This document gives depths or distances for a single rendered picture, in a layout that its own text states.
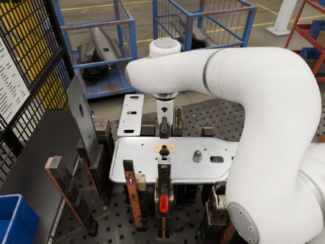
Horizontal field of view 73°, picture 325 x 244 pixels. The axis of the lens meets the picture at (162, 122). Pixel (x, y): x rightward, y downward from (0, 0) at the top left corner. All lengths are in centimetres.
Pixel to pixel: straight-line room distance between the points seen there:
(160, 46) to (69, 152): 54
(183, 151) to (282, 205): 65
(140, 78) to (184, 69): 12
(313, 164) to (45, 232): 69
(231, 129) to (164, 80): 99
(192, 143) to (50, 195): 55
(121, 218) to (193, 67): 82
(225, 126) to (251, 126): 114
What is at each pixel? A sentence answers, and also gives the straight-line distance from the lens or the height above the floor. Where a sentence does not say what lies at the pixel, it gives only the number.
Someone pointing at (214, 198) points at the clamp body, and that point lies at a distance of 72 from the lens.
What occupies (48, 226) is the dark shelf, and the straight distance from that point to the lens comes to 79.
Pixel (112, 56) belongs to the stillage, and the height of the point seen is 50.
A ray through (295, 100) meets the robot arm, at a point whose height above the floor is 153.
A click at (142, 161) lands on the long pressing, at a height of 100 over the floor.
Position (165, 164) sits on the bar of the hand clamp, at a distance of 59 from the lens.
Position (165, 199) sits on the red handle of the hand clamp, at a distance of 63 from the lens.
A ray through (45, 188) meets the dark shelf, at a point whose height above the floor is 103.
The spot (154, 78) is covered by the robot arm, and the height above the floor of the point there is 142.
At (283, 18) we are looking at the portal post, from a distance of 489.
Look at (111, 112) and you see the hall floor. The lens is 262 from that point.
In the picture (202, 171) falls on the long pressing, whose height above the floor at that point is 100.
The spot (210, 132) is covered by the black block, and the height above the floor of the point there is 99.
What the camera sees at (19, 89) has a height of 121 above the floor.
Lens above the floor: 170
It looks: 44 degrees down
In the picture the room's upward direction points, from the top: straight up
